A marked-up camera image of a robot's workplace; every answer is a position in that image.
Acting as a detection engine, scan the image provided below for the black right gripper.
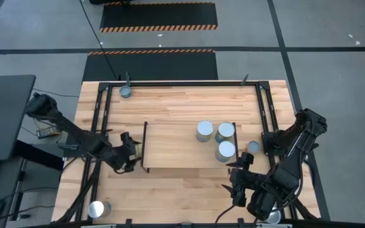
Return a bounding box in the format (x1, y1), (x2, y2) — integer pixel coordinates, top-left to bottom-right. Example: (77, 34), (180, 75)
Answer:
(221, 151), (267, 208)

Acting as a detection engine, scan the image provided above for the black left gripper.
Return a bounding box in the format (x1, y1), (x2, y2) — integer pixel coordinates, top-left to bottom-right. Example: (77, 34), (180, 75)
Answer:
(111, 131), (143, 174)

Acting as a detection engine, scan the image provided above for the yellow carrots tin can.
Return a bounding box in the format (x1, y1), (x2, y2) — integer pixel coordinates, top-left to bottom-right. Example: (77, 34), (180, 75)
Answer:
(134, 142), (144, 159)

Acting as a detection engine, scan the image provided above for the teal cherries tin can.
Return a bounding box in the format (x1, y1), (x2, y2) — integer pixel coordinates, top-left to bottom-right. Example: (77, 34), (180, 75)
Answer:
(214, 140), (236, 163)

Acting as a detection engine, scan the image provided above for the short orange labelled can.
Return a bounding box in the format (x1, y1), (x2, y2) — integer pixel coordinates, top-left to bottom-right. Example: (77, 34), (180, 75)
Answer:
(247, 140), (261, 155)

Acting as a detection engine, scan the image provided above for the teal labelled tin can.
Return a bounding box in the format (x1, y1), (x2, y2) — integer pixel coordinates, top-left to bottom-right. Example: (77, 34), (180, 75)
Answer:
(214, 121), (236, 144)

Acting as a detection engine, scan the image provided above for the blue peaches tin can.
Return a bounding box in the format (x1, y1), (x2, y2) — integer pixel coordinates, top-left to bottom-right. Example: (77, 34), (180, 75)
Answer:
(195, 120), (214, 143)

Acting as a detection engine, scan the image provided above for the tomatoes tin can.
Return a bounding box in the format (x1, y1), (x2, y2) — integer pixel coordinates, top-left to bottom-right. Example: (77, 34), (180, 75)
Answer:
(263, 207), (282, 225)
(87, 200), (112, 219)

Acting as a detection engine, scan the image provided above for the wooden shelf with black legs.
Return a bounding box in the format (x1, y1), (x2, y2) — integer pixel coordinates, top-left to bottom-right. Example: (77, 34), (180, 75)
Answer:
(139, 120), (241, 174)

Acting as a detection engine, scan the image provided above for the small teal tin can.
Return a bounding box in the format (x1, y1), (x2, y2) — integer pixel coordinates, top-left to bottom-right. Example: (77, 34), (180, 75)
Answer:
(119, 84), (132, 99)

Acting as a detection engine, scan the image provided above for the black hazard striped floor mat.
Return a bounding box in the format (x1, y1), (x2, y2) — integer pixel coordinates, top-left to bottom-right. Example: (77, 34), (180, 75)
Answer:
(98, 1), (219, 34)
(81, 48), (219, 82)

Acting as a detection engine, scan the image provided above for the black power adapter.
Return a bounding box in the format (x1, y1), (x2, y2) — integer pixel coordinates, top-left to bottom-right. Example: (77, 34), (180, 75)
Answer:
(36, 126), (61, 140)

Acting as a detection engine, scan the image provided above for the black desk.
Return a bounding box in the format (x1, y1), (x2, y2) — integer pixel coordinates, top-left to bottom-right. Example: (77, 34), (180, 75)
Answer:
(0, 73), (37, 162)

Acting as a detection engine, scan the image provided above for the grey keyboard desk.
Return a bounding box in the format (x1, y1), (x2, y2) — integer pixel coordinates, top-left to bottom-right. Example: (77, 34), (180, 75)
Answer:
(0, 155), (29, 228)

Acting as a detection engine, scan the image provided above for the black table frame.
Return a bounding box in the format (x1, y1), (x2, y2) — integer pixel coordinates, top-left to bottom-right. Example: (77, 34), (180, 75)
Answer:
(51, 80), (331, 228)

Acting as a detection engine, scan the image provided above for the thin black floor cable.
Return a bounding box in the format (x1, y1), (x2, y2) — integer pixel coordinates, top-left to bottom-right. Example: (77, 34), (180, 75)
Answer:
(32, 87), (80, 99)

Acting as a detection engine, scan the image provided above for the long black floor cable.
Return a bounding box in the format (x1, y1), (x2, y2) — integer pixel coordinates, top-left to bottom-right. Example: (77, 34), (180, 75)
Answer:
(79, 0), (120, 80)

